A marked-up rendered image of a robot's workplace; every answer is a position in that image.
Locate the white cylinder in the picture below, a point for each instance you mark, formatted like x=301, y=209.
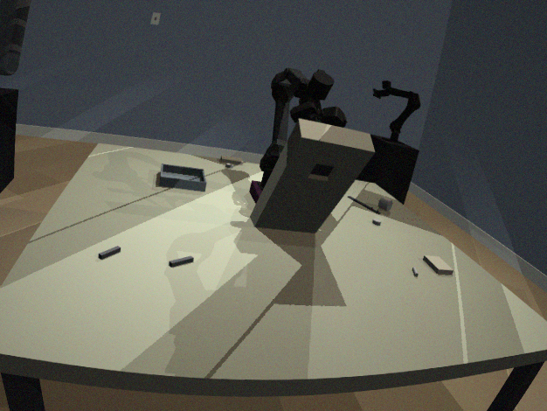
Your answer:
x=385, y=203

